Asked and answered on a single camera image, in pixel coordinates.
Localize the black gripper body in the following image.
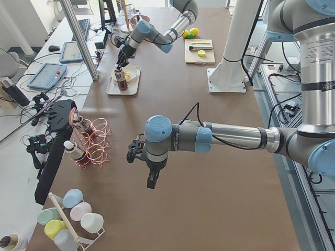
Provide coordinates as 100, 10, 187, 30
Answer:
146, 151, 168, 174
119, 44, 136, 60

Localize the tea bottle white cap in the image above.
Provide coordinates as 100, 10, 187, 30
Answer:
114, 67, 128, 92

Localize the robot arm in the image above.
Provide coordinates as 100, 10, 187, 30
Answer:
114, 0, 198, 70
142, 1, 334, 189

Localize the white serving tray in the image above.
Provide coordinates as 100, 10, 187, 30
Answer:
106, 66, 141, 95

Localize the tea bottle in rack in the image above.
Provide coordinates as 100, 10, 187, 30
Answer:
72, 113, 93, 137
63, 140, 87, 165

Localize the white round plate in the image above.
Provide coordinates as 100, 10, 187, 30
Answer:
110, 64, 138, 83

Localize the wooden cup stand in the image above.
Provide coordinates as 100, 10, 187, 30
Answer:
117, 0, 133, 33

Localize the pink ice bowl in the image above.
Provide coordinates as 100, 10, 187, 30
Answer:
129, 14, 150, 28

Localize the blue teach pendant far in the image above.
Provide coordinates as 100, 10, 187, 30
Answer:
59, 41, 83, 64

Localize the blue teach pendant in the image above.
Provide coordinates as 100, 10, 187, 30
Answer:
27, 63, 67, 90
59, 41, 83, 64

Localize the black keyboard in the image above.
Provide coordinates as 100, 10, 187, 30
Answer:
77, 19, 90, 41

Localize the yellow lemon upper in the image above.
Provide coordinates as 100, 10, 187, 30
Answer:
181, 29, 189, 38

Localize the yellow lemon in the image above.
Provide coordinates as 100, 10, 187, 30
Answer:
181, 29, 189, 38
189, 28, 199, 36

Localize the yellow plastic knife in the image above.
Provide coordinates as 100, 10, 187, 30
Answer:
191, 41, 211, 45

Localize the black computer mouse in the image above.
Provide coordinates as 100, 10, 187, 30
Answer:
48, 45, 60, 52

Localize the yellow lemon lower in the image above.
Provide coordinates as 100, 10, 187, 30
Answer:
189, 28, 199, 36

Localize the wooden cutting board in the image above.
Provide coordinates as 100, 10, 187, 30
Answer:
184, 39, 215, 64

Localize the blue teach pendant near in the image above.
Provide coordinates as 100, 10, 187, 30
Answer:
27, 63, 67, 90

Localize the half lemon slice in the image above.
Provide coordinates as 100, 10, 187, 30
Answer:
197, 50, 206, 57

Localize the white cup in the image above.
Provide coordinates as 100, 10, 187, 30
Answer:
80, 213, 104, 233

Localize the pink cup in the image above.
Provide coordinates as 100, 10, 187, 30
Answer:
70, 202, 92, 221

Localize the blue cup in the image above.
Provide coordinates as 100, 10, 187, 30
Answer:
63, 188, 83, 209

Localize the white cup rack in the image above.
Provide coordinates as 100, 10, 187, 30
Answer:
48, 192, 105, 250

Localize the grey-blue cup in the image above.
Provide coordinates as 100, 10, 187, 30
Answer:
54, 229, 79, 251

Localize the black water bottle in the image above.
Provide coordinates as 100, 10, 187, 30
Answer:
1, 77, 29, 107

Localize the green cup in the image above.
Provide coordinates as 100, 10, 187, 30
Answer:
37, 207, 61, 225

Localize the yellow cup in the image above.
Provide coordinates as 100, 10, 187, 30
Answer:
44, 220, 68, 241

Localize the braided ring bread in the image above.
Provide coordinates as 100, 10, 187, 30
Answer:
124, 71, 131, 81

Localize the copper wire bottle rack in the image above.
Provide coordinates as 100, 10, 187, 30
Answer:
67, 108, 112, 168

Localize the aluminium frame post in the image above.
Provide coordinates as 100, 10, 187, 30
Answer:
60, 0, 99, 81

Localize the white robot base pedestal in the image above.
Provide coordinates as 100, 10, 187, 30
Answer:
207, 0, 263, 93

